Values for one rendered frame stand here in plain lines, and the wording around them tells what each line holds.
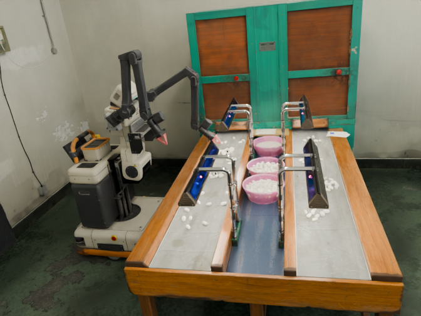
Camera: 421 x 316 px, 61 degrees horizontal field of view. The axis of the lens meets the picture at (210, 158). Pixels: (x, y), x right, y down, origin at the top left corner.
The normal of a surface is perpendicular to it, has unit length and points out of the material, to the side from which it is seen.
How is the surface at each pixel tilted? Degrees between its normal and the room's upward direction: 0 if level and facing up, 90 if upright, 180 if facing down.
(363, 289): 90
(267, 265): 0
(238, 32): 90
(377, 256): 0
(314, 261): 0
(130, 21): 90
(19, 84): 91
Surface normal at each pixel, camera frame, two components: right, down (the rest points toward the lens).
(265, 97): -0.19, 0.41
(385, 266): -0.10, -0.91
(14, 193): 0.97, 0.00
